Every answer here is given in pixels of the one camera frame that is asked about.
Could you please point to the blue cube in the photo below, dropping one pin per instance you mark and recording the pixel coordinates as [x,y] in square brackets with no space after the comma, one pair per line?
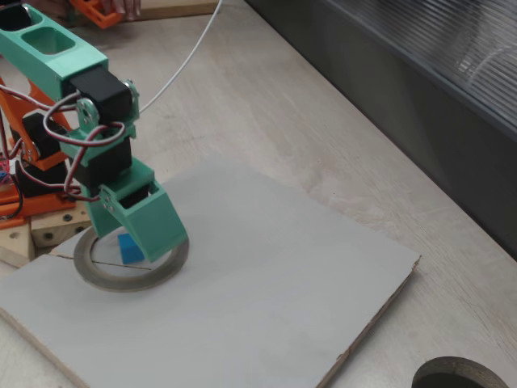
[129,252]

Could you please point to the frosted glass desk partition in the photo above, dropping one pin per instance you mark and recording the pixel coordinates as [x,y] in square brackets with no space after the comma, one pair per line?
[404,101]

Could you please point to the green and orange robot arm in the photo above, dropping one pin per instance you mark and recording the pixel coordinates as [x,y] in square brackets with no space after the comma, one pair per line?
[40,44]

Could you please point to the wooden plank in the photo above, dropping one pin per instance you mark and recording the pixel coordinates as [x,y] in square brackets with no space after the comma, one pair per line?
[177,8]

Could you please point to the white chipboard panel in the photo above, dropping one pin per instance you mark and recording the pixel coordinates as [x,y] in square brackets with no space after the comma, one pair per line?
[262,283]

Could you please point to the wooden base block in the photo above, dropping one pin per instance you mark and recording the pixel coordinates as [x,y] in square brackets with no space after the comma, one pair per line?
[16,242]
[56,228]

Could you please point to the red controller circuit board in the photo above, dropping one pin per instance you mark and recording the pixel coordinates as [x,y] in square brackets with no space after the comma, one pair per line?
[3,166]

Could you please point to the person's hand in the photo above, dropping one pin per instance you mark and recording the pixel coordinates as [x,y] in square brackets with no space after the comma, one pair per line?
[127,8]

